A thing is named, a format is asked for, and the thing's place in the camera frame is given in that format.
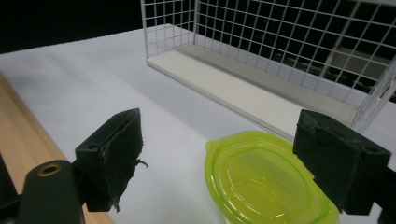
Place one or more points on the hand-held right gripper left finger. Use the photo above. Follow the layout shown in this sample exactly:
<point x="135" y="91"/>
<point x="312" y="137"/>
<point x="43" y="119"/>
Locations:
<point x="109" y="165"/>

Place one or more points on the green plastic container lid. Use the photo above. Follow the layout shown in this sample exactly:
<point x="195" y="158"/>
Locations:
<point x="264" y="183"/>

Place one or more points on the wooden table edge strip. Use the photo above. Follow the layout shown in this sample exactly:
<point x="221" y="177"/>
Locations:
<point x="28" y="146"/>

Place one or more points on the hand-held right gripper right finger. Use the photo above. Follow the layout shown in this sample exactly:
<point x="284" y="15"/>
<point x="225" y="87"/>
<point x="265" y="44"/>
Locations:
<point x="339" y="161"/>

